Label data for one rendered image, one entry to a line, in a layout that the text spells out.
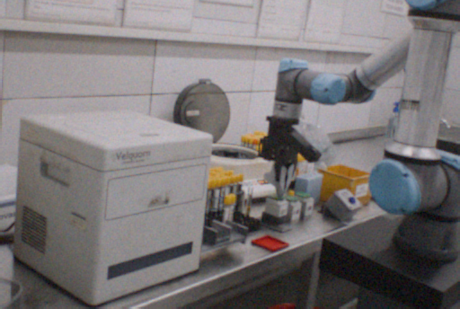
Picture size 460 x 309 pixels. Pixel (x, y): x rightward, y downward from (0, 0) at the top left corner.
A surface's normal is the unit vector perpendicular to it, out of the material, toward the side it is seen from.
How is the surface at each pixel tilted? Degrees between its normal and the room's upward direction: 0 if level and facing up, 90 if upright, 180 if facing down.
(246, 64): 90
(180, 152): 90
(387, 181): 97
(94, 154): 89
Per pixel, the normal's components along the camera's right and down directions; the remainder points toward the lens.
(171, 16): 0.74, 0.26
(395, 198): -0.79, 0.15
